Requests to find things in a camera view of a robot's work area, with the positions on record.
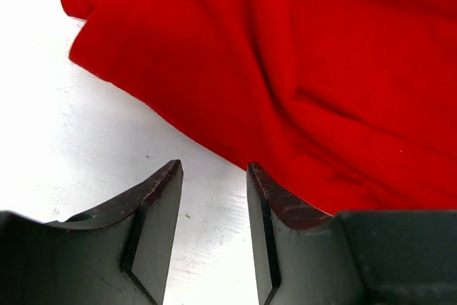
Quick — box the red t shirt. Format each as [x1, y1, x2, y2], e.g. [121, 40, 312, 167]
[61, 0, 456, 214]

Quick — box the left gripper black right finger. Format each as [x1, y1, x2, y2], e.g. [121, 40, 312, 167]
[246, 163, 456, 304]

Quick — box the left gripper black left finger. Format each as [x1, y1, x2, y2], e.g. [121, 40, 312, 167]
[1, 160, 184, 304]

